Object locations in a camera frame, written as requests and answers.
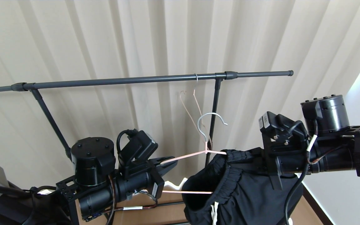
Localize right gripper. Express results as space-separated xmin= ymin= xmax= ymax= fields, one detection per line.
xmin=268 ymin=146 xmax=314 ymax=190

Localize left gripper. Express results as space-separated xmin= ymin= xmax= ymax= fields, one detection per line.
xmin=117 ymin=156 xmax=176 ymax=202

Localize pink clothes hanger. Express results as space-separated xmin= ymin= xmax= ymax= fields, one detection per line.
xmin=161 ymin=112 xmax=228 ymax=195
xmin=180 ymin=73 xmax=213 ymax=150

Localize black shorts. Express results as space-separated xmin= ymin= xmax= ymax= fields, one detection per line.
xmin=182 ymin=148 xmax=304 ymax=225

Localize black clothes rack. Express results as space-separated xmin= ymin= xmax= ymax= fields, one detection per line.
xmin=0 ymin=70 xmax=294 ymax=225

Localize beige curtain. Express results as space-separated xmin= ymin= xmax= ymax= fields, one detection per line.
xmin=0 ymin=0 xmax=360 ymax=192

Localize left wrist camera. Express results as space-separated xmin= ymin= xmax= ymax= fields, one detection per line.
xmin=117 ymin=129 xmax=158 ymax=171

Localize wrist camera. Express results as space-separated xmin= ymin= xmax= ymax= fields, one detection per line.
xmin=117 ymin=129 xmax=158 ymax=171
xmin=259 ymin=111 xmax=308 ymax=153

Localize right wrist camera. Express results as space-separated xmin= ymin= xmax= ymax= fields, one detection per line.
xmin=259 ymin=111 xmax=308 ymax=153

